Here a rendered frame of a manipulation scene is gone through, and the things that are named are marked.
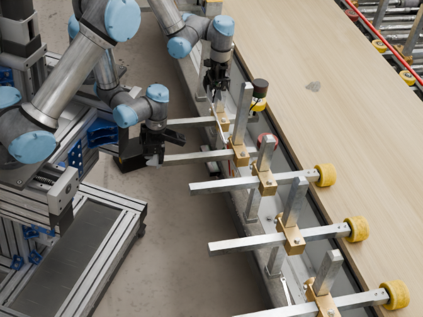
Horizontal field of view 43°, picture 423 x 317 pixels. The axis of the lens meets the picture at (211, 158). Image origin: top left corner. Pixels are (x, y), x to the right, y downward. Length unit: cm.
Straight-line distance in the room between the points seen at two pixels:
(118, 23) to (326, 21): 172
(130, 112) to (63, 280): 98
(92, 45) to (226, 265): 160
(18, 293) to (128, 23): 135
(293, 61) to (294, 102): 32
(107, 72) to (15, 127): 38
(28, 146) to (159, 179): 170
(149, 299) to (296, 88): 119
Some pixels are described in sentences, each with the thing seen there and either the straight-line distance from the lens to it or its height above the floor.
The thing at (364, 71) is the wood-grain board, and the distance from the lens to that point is 266.
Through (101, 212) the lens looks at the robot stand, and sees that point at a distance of 268.
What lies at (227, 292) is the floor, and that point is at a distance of 269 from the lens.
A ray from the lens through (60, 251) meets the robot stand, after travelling 255.
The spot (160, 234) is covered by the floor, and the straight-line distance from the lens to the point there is 287.
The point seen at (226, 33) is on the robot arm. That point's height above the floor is 130.
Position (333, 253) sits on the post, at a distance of 145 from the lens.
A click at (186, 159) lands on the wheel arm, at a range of 201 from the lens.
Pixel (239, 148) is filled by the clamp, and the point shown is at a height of 87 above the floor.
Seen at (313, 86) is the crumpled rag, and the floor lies 91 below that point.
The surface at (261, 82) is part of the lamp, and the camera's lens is 195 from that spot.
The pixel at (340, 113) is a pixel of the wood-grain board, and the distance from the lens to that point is 233.
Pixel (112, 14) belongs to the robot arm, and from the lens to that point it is 145.
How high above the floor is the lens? 223
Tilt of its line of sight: 42 degrees down
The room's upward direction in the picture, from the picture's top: 9 degrees clockwise
